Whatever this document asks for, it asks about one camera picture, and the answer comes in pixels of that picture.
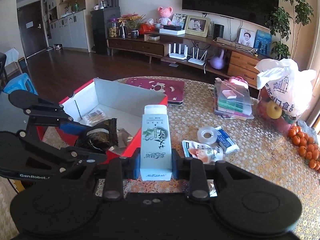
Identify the maroon bear laptop case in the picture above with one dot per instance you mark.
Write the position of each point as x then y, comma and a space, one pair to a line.
174, 90

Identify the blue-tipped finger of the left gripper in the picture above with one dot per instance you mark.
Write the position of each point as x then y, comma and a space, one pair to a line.
73, 128

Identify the chicken sausage snack pouch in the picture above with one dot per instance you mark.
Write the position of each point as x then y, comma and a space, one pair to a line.
206, 153

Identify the purple kettlebell humidifier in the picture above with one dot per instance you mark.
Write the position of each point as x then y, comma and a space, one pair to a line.
217, 62

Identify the dark snack packet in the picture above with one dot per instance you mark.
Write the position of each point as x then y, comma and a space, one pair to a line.
100, 137

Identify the black mini fridge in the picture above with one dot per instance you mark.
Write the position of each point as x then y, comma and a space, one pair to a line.
99, 20

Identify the red cardboard box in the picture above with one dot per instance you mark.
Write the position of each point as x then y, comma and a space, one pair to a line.
117, 100

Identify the clear tape roll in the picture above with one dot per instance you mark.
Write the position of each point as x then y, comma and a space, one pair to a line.
207, 135

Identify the green potted plant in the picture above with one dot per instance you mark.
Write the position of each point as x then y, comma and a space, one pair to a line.
287, 26

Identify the stack of plastic bead boxes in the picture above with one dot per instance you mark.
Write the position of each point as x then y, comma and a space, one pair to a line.
232, 101

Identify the white router with antennas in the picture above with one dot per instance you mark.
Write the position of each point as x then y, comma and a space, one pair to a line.
178, 51

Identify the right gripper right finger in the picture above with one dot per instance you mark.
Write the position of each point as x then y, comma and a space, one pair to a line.
192, 170

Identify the blue plastic stool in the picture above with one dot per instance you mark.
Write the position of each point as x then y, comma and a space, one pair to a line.
21, 82

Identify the crumpled silver foil wrapper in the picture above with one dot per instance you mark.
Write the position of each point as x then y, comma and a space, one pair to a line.
124, 139

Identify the white plastic bag of fruit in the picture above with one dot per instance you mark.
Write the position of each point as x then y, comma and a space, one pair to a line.
285, 92

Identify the blue white tissue pack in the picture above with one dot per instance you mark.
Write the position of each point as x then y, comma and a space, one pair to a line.
225, 141

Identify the pink teddy bear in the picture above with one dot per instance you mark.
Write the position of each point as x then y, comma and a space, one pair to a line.
165, 14

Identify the pile of small oranges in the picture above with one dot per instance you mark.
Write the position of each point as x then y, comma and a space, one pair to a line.
308, 148

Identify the wooden TV console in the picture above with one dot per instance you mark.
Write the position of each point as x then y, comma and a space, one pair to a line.
239, 60

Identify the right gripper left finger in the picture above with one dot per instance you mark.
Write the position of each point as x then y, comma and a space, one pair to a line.
119, 169

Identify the gold photo frame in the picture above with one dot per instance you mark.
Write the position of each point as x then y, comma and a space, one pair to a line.
197, 26

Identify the cotton swab packet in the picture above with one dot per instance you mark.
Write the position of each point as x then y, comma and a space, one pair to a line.
94, 117

